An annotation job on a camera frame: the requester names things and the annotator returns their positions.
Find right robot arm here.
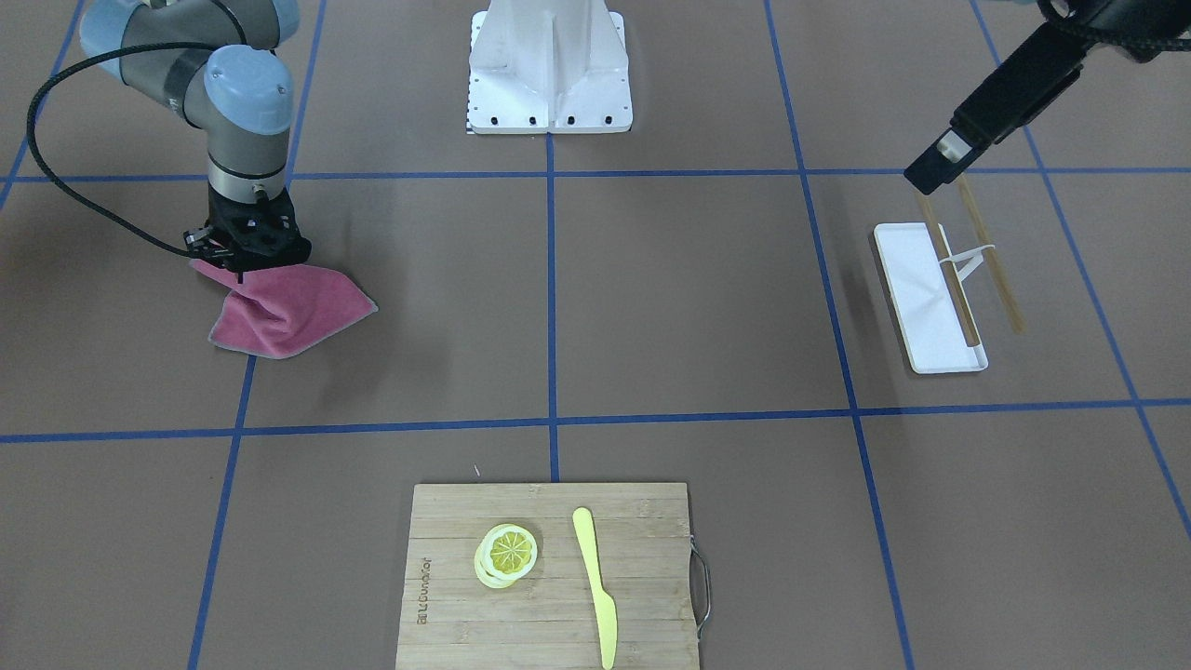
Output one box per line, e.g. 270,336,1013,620
26,1,312,275

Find yellow lemon slices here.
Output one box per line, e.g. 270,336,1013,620
473,522,540,589

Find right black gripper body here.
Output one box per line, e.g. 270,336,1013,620
183,190,312,275

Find red wiping cloth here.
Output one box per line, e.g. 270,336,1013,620
191,259,378,361

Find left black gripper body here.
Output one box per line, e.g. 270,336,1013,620
949,1,1190,150

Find wooden chopstick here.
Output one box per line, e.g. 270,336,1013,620
913,190,983,347
956,174,1025,336

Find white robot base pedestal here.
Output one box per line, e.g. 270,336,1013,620
464,1,634,134

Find white rectangular tray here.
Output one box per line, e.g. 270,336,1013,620
873,221,989,376

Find yellow plastic knife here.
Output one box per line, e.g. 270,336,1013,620
570,506,621,669

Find bamboo cutting board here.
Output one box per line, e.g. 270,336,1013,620
395,483,701,669

